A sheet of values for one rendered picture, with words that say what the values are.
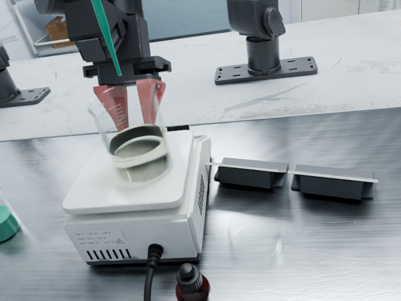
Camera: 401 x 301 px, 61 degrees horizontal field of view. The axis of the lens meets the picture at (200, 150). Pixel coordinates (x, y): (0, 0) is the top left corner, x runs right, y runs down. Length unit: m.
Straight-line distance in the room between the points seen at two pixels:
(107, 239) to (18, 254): 0.15
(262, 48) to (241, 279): 0.45
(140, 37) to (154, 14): 2.98
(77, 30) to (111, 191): 0.17
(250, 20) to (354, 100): 0.22
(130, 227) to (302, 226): 0.18
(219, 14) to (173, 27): 0.45
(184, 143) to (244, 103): 0.26
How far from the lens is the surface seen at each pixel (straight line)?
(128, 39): 0.44
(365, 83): 0.67
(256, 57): 0.68
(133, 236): 0.35
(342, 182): 0.40
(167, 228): 0.33
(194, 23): 3.37
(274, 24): 0.65
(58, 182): 0.55
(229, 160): 0.48
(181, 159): 0.35
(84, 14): 0.39
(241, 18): 0.65
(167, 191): 0.32
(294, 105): 0.60
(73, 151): 0.61
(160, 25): 3.43
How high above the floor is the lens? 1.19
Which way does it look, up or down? 35 degrees down
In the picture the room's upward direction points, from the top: 12 degrees counter-clockwise
